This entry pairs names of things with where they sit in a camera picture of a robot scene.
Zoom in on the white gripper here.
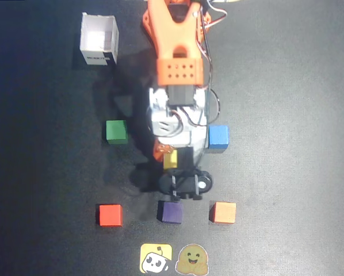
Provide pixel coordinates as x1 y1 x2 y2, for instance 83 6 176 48
148 86 210 167

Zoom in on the yellow wooden cube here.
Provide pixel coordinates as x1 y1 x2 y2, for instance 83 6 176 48
163 149 179 170

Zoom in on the green wooden cube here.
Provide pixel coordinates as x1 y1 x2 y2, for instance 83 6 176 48
105 120 129 145

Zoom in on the purple wooden cube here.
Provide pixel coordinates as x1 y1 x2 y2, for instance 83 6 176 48
156 200 184 225

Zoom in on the blue wooden cube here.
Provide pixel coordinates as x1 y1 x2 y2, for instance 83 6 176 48
207 124 230 150

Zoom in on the red wooden cube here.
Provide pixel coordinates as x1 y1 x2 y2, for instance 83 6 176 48
98 204 124 228

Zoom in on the orange wooden cube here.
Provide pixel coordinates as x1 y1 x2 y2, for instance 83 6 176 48
208 201 237 225

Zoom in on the yellow robot face sticker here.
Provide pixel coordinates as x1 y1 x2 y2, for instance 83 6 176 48
139 243 173 274

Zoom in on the hugging face emoji sticker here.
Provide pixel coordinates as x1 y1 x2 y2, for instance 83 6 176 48
175 243 210 275

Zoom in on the white open cardboard box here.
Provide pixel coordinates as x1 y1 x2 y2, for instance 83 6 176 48
79 11 120 67

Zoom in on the black felt mat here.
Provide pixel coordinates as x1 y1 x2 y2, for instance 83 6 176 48
0 0 344 276

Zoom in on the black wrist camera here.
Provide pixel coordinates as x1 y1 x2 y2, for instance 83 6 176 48
156 167 213 202

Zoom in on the black camera cable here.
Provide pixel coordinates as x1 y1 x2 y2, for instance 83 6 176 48
202 17 221 123

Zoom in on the red white servo cable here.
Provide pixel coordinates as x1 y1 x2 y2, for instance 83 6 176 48
202 1 228 31

